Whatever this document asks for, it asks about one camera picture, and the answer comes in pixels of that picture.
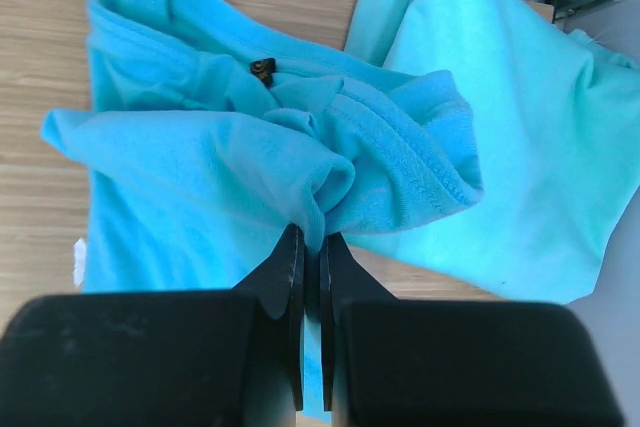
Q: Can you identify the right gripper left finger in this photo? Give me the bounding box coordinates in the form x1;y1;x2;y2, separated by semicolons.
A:
1;225;305;426

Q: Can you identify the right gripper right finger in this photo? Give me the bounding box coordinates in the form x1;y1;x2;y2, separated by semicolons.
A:
319;234;624;426

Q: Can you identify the bright blue t shirt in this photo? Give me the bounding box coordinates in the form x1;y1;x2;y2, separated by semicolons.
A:
39;0;485;421

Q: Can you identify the folded teal t shirt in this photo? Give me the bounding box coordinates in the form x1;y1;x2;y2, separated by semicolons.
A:
345;0;639;304

